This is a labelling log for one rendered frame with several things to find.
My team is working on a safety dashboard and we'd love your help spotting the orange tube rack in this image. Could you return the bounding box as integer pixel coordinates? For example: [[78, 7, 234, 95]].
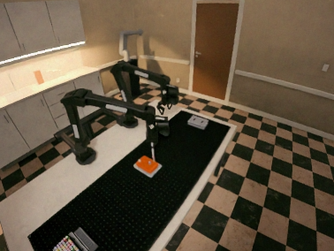
[[136, 156, 158, 174]]

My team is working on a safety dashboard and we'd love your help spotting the white slotted holder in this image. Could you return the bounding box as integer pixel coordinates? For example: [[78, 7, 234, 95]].
[[74, 228, 98, 251]]

